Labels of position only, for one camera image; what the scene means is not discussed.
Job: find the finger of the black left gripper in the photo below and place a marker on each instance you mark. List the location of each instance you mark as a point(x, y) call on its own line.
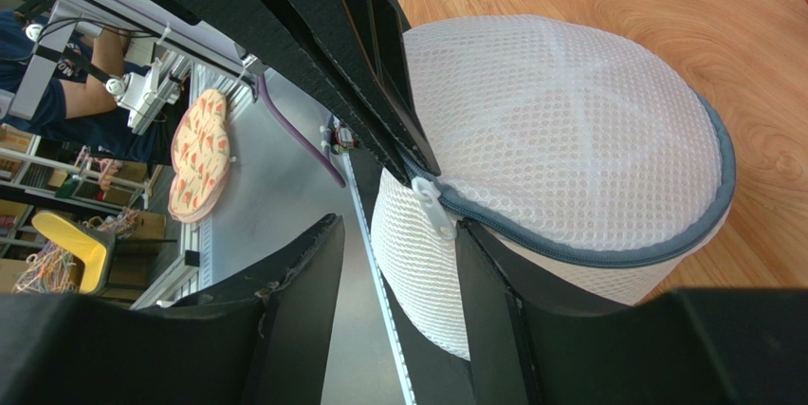
point(346, 54)

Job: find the background shelf with items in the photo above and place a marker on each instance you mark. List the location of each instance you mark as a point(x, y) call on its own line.
point(102, 194)

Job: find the floral oven mitt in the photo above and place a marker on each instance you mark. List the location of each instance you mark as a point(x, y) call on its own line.
point(200, 157)

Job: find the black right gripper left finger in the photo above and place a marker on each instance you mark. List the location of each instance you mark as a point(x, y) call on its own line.
point(261, 336)

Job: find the person in dark shirt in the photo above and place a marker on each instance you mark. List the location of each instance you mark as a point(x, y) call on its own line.
point(77, 107)

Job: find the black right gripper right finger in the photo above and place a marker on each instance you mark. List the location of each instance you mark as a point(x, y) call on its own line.
point(534, 338)

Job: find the yellow chair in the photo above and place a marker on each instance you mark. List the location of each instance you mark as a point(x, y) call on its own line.
point(94, 248)

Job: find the white mesh laundry bag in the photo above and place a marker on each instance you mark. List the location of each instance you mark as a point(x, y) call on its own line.
point(580, 149)

